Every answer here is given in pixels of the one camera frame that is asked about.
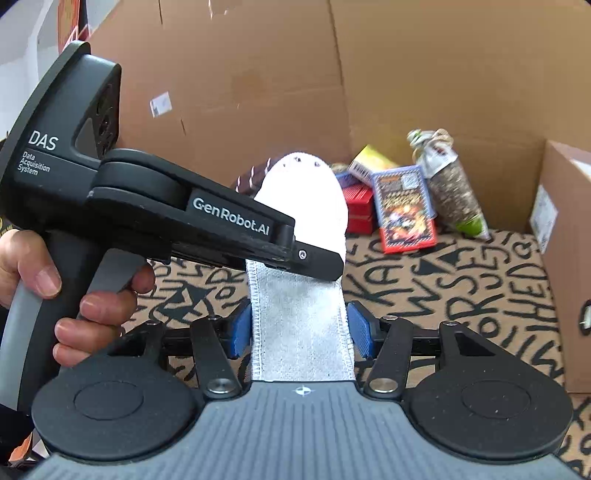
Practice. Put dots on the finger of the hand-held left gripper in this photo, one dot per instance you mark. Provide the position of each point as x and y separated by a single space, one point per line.
318 263

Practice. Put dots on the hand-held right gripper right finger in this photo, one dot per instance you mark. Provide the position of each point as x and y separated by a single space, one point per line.
361 332

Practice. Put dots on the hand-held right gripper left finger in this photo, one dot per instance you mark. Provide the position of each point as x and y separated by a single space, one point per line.
241 334

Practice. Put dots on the white sock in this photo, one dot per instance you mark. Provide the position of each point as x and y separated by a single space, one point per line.
300 207

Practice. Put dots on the person's left hand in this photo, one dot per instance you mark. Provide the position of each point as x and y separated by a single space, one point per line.
27 263

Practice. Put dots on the red ribbed box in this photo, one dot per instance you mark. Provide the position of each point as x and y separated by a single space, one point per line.
359 210

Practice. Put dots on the blue and red snack packet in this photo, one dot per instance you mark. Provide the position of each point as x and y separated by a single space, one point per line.
405 217

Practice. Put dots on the brown striped cloth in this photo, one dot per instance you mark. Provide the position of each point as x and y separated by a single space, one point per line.
249 181

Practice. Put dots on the letter-printed mat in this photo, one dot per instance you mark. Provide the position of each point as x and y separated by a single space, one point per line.
461 290

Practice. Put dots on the yellow box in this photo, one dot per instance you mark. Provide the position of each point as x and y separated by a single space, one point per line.
374 161

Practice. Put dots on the red printed box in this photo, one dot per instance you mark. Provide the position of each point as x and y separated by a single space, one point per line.
69 18

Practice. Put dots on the clear bag of grains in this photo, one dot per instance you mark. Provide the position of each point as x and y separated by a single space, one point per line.
455 194

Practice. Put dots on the large cardboard box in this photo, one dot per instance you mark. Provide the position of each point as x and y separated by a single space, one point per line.
277 69

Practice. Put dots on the small cardboard box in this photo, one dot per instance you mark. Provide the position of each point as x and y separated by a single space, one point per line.
569 277

